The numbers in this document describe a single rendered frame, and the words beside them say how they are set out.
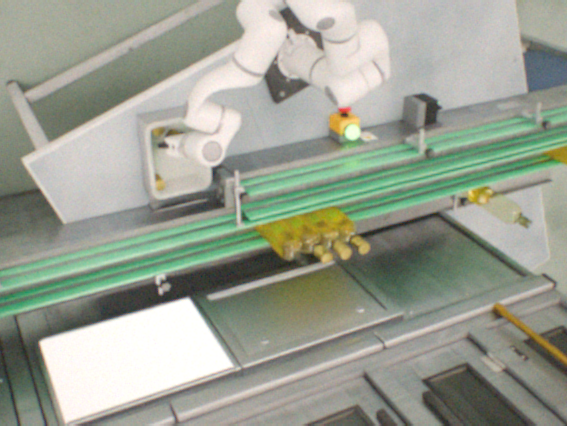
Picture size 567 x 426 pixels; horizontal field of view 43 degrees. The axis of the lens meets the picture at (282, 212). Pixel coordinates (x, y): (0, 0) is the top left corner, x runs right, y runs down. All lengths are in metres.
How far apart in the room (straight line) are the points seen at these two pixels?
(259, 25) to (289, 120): 0.63
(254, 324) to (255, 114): 0.62
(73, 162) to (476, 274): 1.19
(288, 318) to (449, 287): 0.50
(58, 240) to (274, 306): 0.60
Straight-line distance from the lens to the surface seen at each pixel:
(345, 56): 1.75
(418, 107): 2.32
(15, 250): 1.99
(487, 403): 1.81
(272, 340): 1.85
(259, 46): 1.62
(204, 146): 1.72
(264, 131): 2.16
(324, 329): 1.89
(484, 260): 2.28
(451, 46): 2.44
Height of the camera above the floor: 2.56
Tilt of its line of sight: 51 degrees down
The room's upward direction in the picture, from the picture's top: 134 degrees clockwise
